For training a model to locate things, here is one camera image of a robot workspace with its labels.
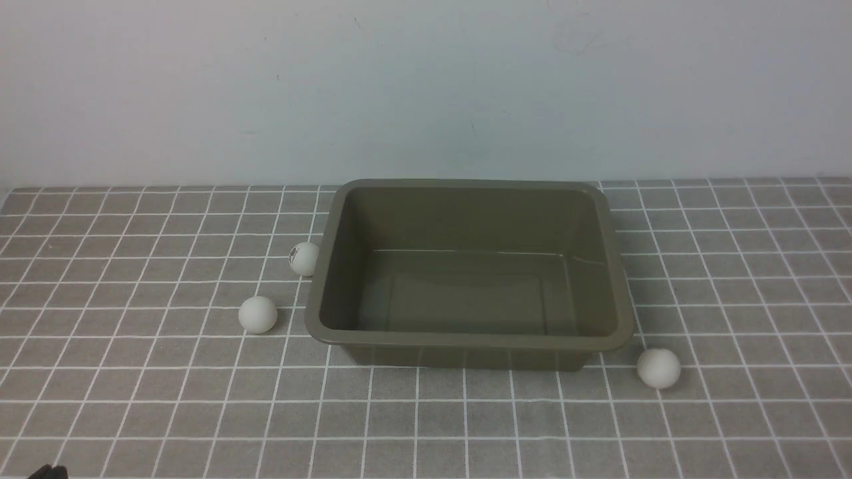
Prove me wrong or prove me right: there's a white ball with black logo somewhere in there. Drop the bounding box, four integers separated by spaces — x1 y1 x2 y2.
288 241 320 277

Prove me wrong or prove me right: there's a plain white ball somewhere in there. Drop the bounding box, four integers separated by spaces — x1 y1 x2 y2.
238 296 279 335
636 348 682 389

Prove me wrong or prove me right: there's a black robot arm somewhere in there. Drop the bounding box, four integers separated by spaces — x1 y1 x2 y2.
28 464 69 479

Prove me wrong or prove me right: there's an olive green plastic bin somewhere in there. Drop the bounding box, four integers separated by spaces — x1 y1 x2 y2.
305 179 637 372

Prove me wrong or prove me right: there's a grey checked table mat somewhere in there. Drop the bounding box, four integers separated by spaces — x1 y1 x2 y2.
1 177 851 478

